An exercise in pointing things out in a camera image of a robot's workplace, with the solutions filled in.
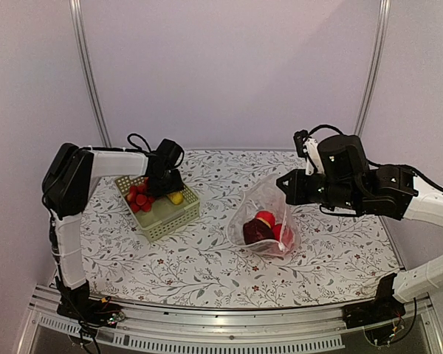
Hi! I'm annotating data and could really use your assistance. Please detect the red apple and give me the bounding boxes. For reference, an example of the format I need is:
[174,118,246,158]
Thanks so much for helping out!
[255,210,275,229]

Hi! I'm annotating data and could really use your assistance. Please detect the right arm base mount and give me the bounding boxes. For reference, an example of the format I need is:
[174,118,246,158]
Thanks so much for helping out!
[342,273,405,329]

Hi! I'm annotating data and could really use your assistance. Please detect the red strawberry bunch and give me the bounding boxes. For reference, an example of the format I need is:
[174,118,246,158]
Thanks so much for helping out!
[124,178,155,214]

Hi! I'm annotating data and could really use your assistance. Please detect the left aluminium corner post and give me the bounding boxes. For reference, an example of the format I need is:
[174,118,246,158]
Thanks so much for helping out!
[69,0,112,148]

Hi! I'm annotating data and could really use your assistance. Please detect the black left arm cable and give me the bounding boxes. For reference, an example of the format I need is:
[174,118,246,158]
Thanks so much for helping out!
[127,133,152,154]

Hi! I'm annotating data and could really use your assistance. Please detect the aluminium front rail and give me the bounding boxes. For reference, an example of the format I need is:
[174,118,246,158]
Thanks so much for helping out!
[17,285,443,353]

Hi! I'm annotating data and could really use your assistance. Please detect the clear dotted zip top bag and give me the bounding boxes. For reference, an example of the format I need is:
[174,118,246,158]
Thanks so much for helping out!
[227,174,301,257]

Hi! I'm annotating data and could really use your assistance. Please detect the yellow corn cob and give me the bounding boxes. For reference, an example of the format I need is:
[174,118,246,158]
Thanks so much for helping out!
[167,191,184,205]

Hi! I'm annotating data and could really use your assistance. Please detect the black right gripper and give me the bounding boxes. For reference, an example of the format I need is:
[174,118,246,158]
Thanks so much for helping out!
[276,169,361,212]

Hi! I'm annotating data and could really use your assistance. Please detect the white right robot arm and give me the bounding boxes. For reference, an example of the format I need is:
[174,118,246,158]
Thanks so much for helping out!
[276,131,443,227]

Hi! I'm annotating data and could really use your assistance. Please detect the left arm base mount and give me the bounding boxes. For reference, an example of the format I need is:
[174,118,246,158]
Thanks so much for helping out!
[57,291,126,327]

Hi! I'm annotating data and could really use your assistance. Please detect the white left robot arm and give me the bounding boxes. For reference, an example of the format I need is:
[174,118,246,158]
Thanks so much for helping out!
[41,139,185,294]

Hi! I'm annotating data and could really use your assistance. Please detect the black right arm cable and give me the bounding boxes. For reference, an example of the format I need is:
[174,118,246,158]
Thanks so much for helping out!
[308,124,344,137]

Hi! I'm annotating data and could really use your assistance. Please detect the floral patterned table mat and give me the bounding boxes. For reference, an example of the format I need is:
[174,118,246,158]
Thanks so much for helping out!
[69,150,401,308]

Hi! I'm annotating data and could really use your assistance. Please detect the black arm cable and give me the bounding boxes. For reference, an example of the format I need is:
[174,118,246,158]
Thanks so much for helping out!
[308,124,344,137]
[127,133,152,154]

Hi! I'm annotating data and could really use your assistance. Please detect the aluminium corner post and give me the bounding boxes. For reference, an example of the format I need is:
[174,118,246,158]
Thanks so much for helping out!
[69,0,112,148]
[354,0,391,136]

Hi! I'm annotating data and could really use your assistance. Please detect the beige perforated plastic basket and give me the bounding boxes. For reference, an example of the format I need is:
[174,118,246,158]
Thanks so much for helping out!
[114,176,200,242]

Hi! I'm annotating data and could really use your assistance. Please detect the dark purple fruit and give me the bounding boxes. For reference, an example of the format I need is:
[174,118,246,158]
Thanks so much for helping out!
[243,219,275,245]

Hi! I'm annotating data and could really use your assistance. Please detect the right aluminium corner post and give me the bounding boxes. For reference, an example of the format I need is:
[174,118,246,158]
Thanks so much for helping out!
[354,0,391,136]

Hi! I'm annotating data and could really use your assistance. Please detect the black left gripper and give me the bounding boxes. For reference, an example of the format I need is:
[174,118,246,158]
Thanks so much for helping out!
[148,168,184,198]

